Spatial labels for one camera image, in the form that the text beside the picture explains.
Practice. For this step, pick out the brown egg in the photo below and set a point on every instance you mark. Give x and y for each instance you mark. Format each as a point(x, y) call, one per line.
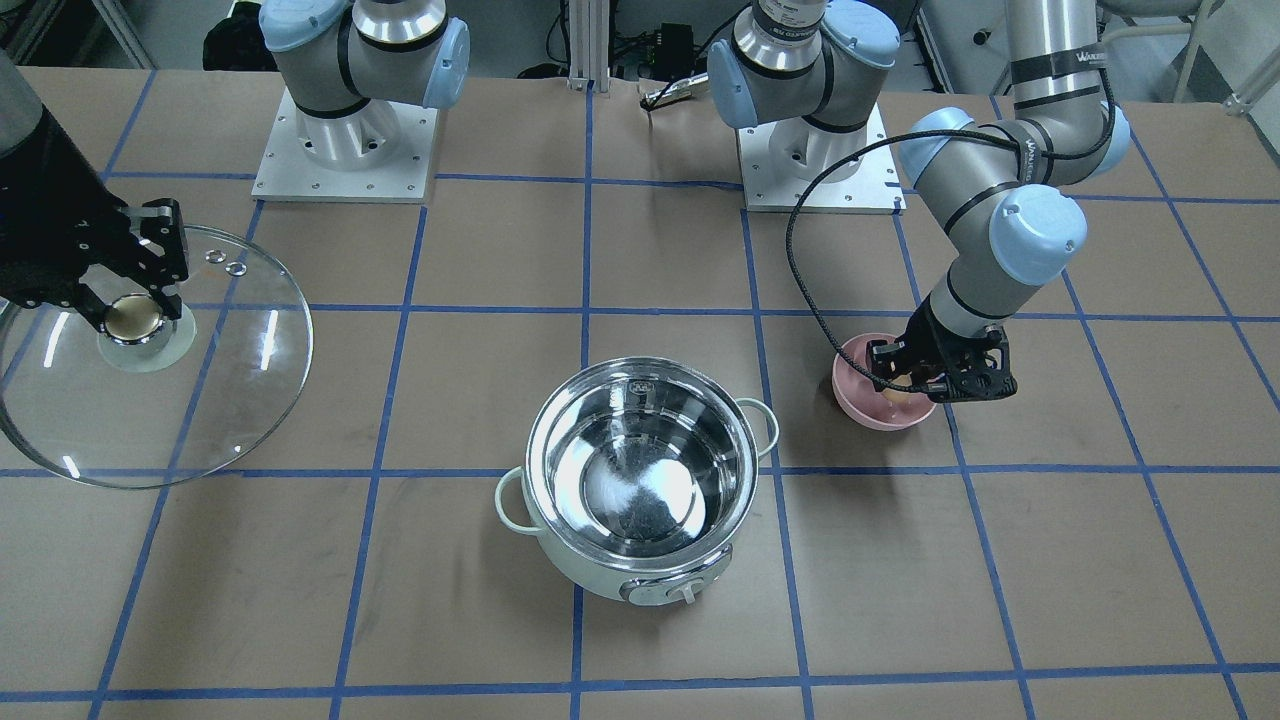
point(896, 397)

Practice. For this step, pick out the aluminium frame post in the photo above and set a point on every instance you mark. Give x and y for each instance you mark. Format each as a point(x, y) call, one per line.
point(589, 27)

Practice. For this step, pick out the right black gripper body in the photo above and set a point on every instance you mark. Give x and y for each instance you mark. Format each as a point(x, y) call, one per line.
point(62, 222)

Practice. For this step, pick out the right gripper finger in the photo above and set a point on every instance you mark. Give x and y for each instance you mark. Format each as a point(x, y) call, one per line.
point(62, 284)
point(157, 260)

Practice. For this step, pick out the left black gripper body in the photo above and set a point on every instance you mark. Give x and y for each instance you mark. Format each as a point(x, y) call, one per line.
point(931, 337)

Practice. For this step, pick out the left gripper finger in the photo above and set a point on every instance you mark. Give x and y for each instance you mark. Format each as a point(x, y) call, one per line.
point(890, 357)
point(926, 390)

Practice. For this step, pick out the glass pot lid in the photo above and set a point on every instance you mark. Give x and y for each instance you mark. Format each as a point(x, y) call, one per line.
point(153, 401)

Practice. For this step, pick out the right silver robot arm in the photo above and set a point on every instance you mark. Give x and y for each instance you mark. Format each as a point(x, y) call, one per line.
point(345, 63)

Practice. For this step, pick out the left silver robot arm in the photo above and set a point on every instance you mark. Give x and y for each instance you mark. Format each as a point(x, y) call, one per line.
point(816, 69)

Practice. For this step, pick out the pale green cooking pot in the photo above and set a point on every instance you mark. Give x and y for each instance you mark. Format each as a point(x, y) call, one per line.
point(638, 474)

